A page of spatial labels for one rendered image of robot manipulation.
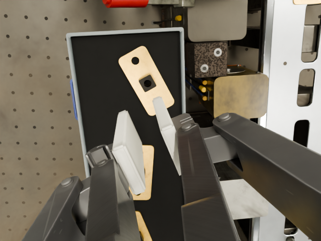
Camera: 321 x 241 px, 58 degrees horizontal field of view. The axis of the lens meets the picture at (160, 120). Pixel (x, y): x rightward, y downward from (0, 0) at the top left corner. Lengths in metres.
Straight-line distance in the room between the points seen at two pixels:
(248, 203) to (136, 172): 0.40
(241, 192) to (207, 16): 0.29
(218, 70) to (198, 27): 0.07
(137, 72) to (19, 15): 0.55
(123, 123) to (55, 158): 0.76
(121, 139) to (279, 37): 0.47
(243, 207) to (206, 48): 0.28
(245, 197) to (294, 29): 0.31
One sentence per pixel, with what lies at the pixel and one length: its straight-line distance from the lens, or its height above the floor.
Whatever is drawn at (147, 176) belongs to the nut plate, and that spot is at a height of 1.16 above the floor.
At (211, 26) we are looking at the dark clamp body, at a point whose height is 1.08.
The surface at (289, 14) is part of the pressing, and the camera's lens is 0.59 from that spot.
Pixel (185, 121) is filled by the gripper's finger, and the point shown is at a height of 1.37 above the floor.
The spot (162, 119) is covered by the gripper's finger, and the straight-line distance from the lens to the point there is 0.16.
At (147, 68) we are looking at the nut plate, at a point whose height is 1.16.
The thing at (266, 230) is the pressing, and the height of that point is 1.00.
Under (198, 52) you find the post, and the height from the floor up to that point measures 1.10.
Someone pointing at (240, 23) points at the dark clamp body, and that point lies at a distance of 0.47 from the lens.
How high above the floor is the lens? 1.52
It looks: 72 degrees down
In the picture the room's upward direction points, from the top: 162 degrees clockwise
